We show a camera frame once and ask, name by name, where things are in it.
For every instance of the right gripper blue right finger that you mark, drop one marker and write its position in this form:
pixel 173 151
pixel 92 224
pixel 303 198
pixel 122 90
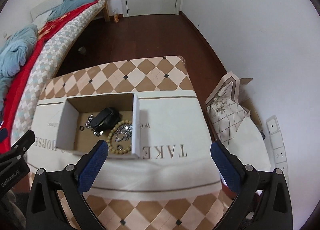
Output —
pixel 229 174

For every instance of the white power strip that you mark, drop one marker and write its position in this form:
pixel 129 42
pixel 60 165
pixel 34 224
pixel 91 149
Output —
pixel 278 147

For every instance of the small orange bottle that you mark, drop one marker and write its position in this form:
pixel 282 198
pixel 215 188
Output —
pixel 115 16

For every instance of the checkered bed quilt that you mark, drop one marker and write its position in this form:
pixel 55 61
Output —
pixel 47 65

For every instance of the black smart watch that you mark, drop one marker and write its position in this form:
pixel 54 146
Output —
pixel 106 119

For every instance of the floral patterned pillow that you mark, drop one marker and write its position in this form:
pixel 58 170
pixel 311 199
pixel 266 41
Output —
pixel 224 110

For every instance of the blue crumpled blanket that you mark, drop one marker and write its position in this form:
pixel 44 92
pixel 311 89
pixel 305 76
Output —
pixel 19 47

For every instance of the open white cardboard box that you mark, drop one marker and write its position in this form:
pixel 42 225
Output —
pixel 76 135

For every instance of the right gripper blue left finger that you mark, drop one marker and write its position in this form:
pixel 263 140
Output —
pixel 90 164

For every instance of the red blanket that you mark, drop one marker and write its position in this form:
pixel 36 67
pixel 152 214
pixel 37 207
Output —
pixel 19 82

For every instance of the diamond pattern table cloth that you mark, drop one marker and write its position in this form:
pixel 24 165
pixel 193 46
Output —
pixel 174 183

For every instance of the white cloth bag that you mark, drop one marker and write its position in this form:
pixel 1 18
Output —
pixel 248 145

